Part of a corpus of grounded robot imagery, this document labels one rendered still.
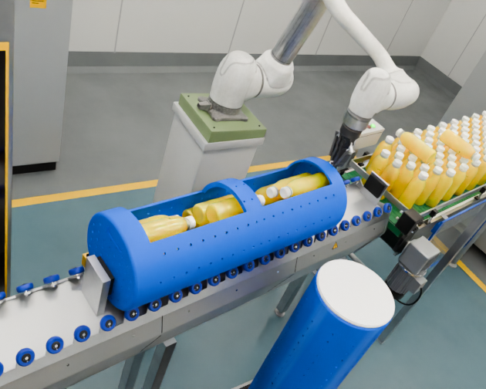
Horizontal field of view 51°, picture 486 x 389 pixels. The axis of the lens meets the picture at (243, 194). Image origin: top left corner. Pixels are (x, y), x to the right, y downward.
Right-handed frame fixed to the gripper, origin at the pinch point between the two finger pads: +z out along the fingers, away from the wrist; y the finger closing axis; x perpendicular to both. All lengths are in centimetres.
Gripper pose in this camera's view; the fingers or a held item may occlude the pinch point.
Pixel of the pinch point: (330, 169)
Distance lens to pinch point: 193.0
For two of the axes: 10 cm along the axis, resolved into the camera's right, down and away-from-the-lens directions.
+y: -2.4, -6.8, 6.9
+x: -9.3, -0.5, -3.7
